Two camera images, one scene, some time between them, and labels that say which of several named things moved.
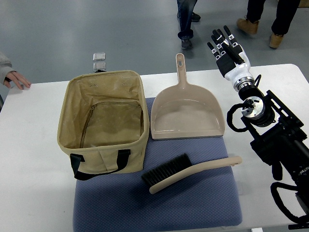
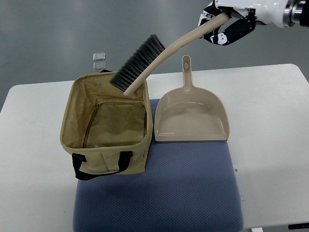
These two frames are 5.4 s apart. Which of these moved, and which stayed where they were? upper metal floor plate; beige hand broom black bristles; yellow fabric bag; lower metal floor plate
Moved: beige hand broom black bristles
Stayed: lower metal floor plate; yellow fabric bag; upper metal floor plate
